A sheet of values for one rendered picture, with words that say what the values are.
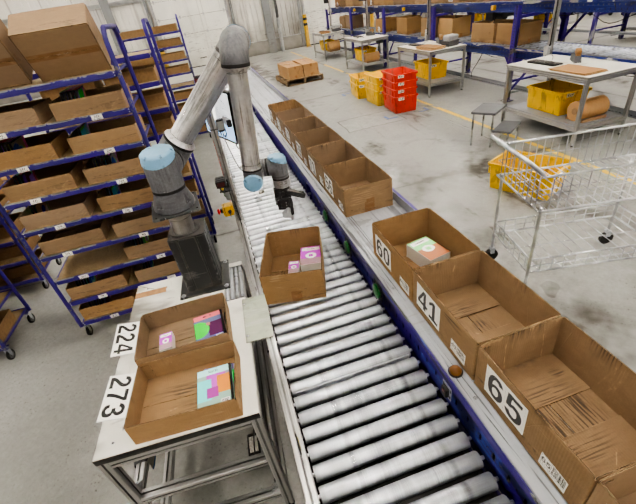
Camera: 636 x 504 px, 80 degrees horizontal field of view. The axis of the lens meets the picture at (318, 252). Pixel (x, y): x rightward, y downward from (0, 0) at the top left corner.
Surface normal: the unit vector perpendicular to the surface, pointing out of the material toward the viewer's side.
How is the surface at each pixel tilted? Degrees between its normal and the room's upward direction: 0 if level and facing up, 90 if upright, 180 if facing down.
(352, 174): 90
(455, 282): 89
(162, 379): 1
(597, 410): 0
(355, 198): 90
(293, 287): 91
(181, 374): 1
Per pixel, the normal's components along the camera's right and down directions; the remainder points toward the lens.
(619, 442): -0.13, -0.81
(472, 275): 0.26, 0.51
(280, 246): 0.04, 0.56
